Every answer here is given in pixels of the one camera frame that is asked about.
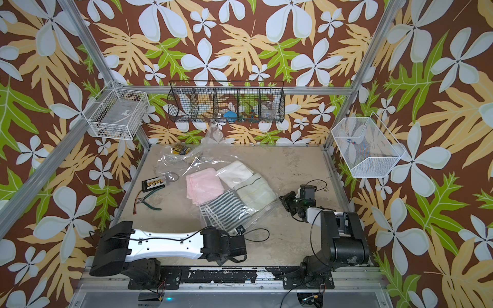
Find black parallel charging board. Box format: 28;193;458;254
141;176;170;193

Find black wire basket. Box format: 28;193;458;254
166;81;286;123

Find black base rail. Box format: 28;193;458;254
128;266;335;291

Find green handled pliers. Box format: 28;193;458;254
132;190;161;215

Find white wire basket left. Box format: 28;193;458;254
85;87;150;141

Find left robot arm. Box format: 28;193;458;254
90;221;247;277

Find white mesh basket right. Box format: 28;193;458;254
331;113;406;178

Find pink towel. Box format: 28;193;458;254
186;168;225;205

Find pale green towel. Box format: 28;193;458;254
234;173;277;212

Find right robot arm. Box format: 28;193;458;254
279;184;370;290

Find clear plastic vacuum bag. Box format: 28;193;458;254
156;127;280;235

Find green white striped towel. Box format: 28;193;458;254
200;190;252;234

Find yellow black screwdriver bit case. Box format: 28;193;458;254
172;142;191;155

